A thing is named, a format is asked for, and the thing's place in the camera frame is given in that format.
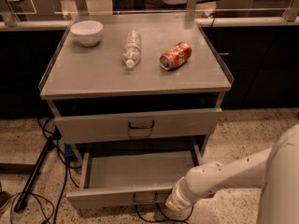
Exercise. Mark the padded gripper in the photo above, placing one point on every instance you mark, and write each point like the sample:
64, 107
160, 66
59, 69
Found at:
180, 191

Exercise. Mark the grey drawer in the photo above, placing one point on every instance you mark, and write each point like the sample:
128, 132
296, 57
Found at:
133, 172
140, 125

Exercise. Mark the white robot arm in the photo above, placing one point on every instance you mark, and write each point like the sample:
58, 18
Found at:
275, 171

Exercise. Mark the grey top drawer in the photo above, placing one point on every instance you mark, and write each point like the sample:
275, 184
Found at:
140, 125

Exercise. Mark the grey drawer cabinet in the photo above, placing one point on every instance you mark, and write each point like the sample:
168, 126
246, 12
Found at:
94, 81

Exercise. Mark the blue box behind cabinet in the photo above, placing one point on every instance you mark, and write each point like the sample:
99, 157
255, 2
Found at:
68, 151

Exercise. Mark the orange soda can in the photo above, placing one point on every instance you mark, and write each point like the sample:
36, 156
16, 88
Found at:
176, 57

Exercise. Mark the black pole on floor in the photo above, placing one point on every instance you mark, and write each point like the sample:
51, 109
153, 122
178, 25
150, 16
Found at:
49, 145

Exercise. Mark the clear plastic water bottle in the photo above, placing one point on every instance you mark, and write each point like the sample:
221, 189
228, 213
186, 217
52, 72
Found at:
131, 53

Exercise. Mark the white ceramic bowl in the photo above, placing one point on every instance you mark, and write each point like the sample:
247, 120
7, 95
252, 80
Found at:
87, 33

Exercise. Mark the clear acrylic barrier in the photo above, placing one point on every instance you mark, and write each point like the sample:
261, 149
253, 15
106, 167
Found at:
15, 11

